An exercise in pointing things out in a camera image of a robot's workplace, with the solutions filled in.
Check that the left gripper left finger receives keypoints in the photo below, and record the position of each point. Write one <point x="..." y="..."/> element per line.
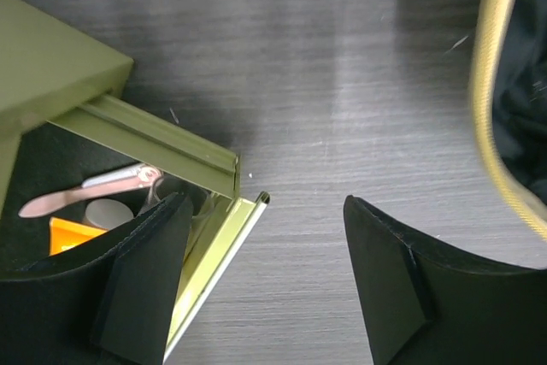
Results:
<point x="109" y="300"/>

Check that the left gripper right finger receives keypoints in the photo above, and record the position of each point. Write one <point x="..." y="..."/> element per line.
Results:
<point x="427" y="302"/>

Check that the orange tube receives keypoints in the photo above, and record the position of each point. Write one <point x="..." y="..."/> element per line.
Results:
<point x="65" y="234"/>

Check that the yellow-green drawer box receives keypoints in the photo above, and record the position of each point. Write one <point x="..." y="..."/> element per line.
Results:
<point x="53" y="73"/>

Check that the yellow hard-shell suitcase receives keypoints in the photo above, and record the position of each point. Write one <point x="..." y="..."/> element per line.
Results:
<point x="507" y="89"/>

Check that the beige cosmetic bottle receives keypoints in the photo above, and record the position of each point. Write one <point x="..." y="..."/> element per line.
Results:
<point x="106" y="214"/>

